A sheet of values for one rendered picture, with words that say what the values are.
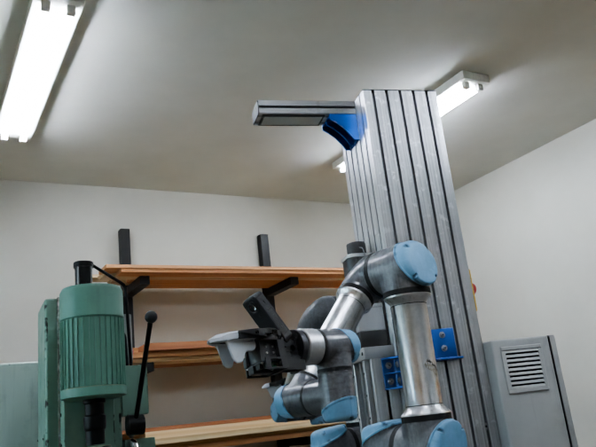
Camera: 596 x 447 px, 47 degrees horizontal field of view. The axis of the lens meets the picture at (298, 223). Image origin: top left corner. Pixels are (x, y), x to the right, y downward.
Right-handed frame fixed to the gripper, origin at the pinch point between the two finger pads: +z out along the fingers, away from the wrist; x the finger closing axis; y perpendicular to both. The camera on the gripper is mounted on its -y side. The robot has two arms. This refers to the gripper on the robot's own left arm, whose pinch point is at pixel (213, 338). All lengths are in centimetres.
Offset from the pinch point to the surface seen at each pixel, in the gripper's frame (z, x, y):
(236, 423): -164, 231, -20
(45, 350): -5, 95, -26
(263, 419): -182, 228, -20
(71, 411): -8, 87, -5
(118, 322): -15, 67, -25
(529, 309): -355, 140, -61
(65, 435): -6, 88, 1
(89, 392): -6, 69, -7
